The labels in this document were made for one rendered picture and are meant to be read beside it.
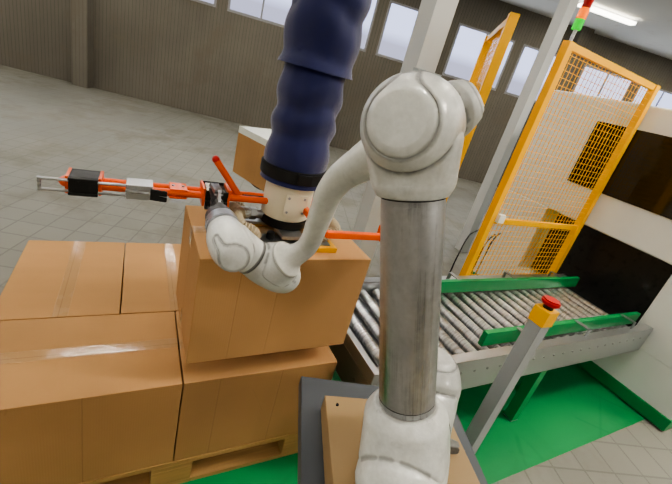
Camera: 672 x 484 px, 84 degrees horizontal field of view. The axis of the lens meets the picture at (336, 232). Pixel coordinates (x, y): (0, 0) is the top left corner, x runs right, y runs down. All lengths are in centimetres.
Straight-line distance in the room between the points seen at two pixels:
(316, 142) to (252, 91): 813
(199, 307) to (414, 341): 78
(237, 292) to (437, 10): 207
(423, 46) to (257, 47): 692
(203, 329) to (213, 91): 840
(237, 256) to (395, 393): 46
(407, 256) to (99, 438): 127
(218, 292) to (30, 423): 65
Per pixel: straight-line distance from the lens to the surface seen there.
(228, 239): 90
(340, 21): 116
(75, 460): 166
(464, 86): 70
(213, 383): 148
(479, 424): 198
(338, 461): 100
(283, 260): 98
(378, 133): 49
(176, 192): 123
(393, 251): 57
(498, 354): 205
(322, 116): 118
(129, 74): 996
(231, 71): 935
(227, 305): 126
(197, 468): 189
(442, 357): 92
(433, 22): 265
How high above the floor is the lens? 160
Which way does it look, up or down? 22 degrees down
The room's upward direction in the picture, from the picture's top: 16 degrees clockwise
